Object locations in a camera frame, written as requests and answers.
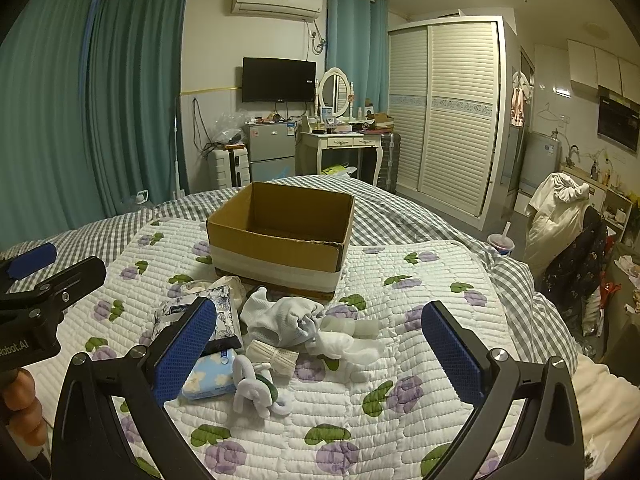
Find blue cloud tissue pack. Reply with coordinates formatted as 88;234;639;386
181;349;236;401

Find floral tissue pack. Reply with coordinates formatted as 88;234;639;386
152;282;243;356

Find white ribbed sock roll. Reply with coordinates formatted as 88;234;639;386
245;339;299;378

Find white grey sock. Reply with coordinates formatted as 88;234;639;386
293;315;384;365

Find person's left hand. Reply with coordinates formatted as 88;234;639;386
1;368;47;446

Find teal curtain left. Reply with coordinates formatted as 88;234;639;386
1;0;186;247

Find floral quilted white mat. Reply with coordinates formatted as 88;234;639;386
29;216;582;480

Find black chair with clothes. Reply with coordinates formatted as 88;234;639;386
541;206;608;335

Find white suitcase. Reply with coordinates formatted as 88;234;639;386
207;144;250;190

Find drink cup with straw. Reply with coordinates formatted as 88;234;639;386
487;221;515;256

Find white jacket on chair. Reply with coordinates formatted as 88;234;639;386
523;172;590;278

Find open cardboard box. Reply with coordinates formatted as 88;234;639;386
206;182;355;298

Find small grey refrigerator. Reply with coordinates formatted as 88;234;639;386
245;122;296;182

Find grey checked bed sheet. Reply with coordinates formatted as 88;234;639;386
1;174;582;370

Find white dressing table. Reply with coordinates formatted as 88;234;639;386
300;132;383;186

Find grey washing machine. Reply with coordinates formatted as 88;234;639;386
518;131;562;196

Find oval vanity mirror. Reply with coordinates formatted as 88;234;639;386
317;67;352;120

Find black range hood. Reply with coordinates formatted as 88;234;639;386
597;89;639;154

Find dark suitcase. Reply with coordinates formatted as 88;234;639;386
376;132;401;194

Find hanging pink clothes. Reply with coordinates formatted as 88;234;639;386
511;70;532;128

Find white slatted wardrobe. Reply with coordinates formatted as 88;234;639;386
387;15;520;231

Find teal curtain by wardrobe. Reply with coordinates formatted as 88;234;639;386
326;0;390;112

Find black wall television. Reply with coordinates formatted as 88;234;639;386
241;58;316;103

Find wall air conditioner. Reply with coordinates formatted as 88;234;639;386
231;0;322;21

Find white kitchen wall cabinets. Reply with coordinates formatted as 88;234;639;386
567;40;639;104

